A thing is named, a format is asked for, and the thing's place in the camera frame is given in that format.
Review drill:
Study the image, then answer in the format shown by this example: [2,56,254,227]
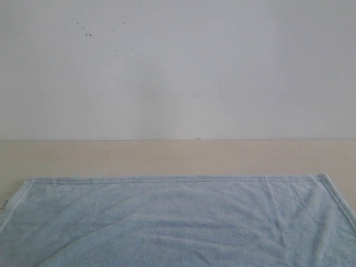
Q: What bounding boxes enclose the light blue terry towel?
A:
[1,174,355,266]

